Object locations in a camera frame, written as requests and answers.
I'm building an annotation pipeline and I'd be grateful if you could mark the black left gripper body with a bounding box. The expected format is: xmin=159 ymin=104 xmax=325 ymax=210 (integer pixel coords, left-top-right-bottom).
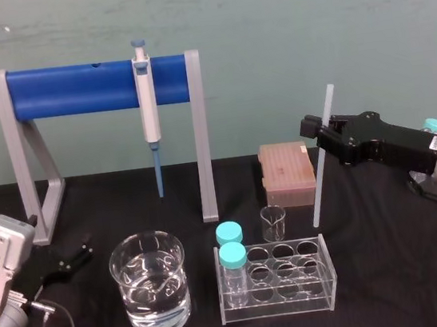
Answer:
xmin=10 ymin=240 xmax=71 ymax=306

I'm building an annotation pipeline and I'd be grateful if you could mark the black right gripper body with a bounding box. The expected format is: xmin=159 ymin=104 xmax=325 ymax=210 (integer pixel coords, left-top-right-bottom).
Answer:
xmin=347 ymin=102 xmax=437 ymax=185

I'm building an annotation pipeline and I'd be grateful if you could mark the translucent white stirring rod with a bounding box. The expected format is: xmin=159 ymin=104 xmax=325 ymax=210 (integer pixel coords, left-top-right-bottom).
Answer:
xmin=294 ymin=83 xmax=353 ymax=229

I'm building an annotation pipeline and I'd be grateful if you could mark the bottle with teal cap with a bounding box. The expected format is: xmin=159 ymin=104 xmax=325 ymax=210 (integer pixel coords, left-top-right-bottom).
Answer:
xmin=420 ymin=115 xmax=437 ymax=137

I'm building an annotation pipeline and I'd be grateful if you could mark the brown pipette tip box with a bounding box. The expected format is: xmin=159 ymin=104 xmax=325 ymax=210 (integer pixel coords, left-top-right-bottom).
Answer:
xmin=256 ymin=138 xmax=322 ymax=212

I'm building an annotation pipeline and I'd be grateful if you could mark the large glass beaker with water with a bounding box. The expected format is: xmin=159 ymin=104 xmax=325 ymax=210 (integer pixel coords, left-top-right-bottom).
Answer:
xmin=104 ymin=226 xmax=197 ymax=327

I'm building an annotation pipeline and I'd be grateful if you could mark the small empty glass beaker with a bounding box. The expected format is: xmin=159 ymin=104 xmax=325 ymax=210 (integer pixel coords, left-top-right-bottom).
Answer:
xmin=258 ymin=203 xmax=291 ymax=245

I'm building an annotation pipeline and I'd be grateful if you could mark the clear vial with teal cap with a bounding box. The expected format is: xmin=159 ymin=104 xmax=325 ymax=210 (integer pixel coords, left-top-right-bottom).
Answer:
xmin=213 ymin=220 xmax=246 ymax=253
xmin=217 ymin=240 xmax=255 ymax=309

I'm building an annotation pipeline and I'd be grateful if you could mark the black table cloth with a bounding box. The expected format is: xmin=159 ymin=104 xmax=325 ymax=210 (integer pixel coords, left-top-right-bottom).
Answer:
xmin=0 ymin=125 xmax=437 ymax=327

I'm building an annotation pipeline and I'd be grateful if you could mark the clear acrylic tube rack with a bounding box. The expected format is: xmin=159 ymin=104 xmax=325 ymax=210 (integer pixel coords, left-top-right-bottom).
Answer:
xmin=211 ymin=230 xmax=343 ymax=327

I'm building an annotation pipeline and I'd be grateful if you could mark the white and blue pipette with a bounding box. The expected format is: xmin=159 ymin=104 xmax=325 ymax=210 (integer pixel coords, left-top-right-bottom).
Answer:
xmin=128 ymin=38 xmax=169 ymax=200

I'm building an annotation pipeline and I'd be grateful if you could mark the grey and blue pipette stand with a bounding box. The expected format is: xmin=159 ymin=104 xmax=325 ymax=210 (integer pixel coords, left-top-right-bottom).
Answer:
xmin=0 ymin=42 xmax=223 ymax=250

